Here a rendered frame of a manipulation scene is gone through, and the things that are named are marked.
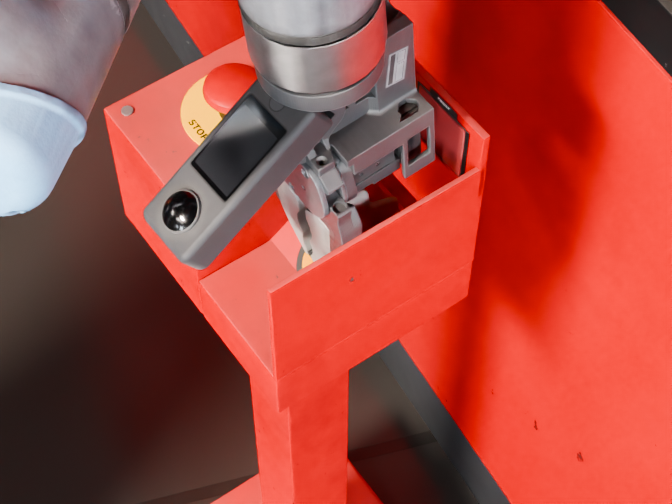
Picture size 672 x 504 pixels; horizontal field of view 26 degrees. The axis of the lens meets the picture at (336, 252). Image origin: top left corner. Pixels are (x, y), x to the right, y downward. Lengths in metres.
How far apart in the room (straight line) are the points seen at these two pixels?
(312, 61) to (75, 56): 0.14
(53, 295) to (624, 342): 0.88
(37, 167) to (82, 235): 1.25
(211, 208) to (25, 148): 0.21
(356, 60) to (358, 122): 0.09
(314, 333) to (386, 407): 0.81
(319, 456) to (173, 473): 0.45
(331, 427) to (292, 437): 0.05
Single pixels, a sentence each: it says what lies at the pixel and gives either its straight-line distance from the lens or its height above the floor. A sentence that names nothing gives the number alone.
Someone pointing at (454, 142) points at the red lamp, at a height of 0.82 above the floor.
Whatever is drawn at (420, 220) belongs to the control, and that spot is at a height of 0.79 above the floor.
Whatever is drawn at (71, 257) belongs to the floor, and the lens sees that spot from 1.86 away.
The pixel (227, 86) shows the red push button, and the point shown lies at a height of 0.81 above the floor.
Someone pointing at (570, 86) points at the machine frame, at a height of 0.73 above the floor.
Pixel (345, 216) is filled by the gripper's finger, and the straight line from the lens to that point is 0.84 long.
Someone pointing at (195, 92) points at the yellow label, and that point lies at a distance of 0.97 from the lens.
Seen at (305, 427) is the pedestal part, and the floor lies 0.46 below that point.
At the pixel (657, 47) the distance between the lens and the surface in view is 0.93.
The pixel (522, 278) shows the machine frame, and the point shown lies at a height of 0.47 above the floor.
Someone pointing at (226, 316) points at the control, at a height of 0.70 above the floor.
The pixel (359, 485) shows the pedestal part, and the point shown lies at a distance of 1.54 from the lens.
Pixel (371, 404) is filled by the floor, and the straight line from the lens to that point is 1.72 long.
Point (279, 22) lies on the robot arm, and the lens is 0.72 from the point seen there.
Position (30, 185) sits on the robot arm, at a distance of 0.63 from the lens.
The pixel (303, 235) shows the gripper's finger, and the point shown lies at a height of 0.76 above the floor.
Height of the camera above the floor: 1.52
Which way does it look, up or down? 56 degrees down
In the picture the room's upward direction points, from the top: straight up
